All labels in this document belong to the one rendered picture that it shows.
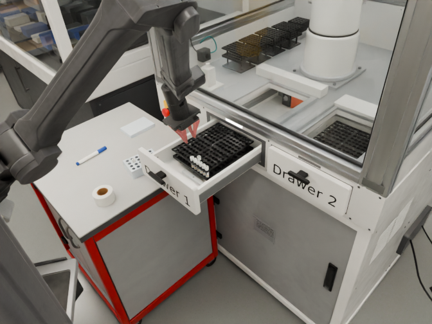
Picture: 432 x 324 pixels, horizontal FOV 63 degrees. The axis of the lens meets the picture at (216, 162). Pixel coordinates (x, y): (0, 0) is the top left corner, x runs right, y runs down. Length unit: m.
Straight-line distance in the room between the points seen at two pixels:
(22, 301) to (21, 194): 2.52
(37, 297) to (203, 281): 1.68
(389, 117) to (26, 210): 2.24
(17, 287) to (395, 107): 0.79
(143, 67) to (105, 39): 1.39
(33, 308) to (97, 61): 0.39
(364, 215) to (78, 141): 1.17
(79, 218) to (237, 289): 0.94
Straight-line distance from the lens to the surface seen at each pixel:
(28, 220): 2.53
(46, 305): 0.27
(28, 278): 0.25
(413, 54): 0.82
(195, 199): 1.03
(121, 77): 1.87
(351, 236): 1.19
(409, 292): 2.04
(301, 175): 1.08
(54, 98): 0.62
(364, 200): 1.05
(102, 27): 0.55
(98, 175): 1.41
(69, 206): 1.33
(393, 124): 0.90
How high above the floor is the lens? 1.62
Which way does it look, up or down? 39 degrees down
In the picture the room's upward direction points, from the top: 4 degrees counter-clockwise
